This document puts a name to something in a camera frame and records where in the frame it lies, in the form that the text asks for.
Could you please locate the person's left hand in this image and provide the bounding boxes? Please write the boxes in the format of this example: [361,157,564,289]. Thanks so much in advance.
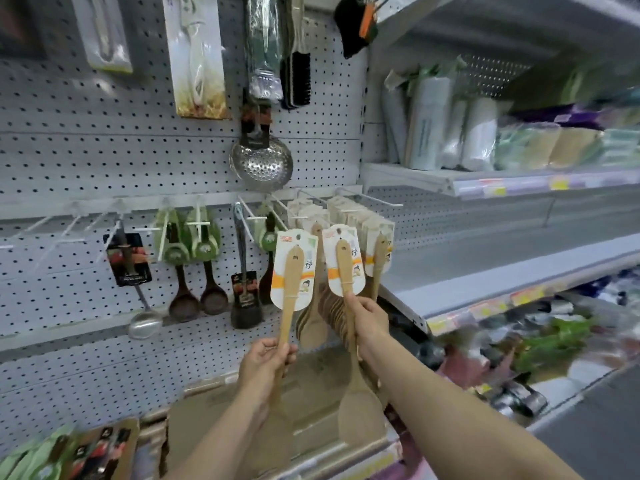
[238,338,299,411]

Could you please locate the person's right hand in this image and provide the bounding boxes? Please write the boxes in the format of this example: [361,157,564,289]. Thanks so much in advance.
[343,293,391,368]

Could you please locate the black slotted turner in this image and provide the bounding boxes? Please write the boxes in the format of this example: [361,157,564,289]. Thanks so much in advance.
[229,202,265,331]

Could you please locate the dark wooden spatula green card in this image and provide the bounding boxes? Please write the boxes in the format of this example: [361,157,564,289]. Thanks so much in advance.
[253,204,281,305]

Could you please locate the wooden spatulas bunch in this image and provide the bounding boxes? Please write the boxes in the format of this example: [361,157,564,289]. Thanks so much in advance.
[319,194,396,355]

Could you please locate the small steel ladle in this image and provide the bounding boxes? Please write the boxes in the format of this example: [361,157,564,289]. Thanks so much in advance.
[103,222,165,341]

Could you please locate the bundle of carded steel utensils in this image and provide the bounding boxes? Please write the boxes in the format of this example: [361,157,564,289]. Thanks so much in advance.
[65,427,133,480]

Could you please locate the person's left forearm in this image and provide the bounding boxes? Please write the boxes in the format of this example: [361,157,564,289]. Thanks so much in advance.
[165,394,281,480]

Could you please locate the person's right forearm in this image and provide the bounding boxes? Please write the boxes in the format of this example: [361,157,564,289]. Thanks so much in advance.
[359,339,583,480]

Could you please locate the grey store shelf unit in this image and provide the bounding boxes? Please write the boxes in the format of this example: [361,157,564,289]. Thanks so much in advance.
[359,0,640,445]

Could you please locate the flat cardboard box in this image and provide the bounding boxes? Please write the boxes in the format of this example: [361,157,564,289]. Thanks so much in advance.
[165,344,366,480]

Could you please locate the row of red yellow labels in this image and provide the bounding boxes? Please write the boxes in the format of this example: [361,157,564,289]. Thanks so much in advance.
[427,282,551,338]

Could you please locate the pink plastic basin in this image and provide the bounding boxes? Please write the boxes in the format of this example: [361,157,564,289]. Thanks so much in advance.
[399,429,436,480]

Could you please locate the assorted packaged goods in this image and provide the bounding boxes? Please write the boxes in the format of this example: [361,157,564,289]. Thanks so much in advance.
[389,274,640,425]

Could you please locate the large steel skimmer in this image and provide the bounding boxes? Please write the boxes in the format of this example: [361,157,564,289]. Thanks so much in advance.
[229,89,295,192]

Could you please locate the slim grey cup pack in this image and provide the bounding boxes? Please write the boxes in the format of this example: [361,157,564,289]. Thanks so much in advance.
[382,72,409,165]

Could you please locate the slim white roll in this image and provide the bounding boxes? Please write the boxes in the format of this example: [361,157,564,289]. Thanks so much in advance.
[439,99,469,171]

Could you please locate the thick white roll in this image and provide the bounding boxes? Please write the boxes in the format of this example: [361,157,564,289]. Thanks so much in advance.
[461,97,499,173]

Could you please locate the row of green beige packs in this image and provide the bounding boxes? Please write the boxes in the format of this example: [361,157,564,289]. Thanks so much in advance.
[495,122,640,171]

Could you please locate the purple box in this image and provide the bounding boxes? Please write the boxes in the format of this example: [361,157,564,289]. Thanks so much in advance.
[515,104,606,129]

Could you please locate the clear pack green insert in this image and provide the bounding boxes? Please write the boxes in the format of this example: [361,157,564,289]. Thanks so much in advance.
[243,0,285,101]

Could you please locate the black orange tool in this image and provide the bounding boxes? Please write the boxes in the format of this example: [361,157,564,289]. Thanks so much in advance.
[333,0,379,59]

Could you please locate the white knife in package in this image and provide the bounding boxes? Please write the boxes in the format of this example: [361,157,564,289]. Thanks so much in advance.
[162,0,231,121]

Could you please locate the pale boxed pack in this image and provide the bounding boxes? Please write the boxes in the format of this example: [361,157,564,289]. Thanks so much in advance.
[69,0,135,74]

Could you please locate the dark hanging pack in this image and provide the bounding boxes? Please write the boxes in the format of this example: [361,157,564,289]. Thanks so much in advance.
[0,0,46,61]

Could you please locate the black brush white handle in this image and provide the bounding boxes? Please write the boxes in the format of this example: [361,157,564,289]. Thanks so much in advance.
[279,0,312,111]

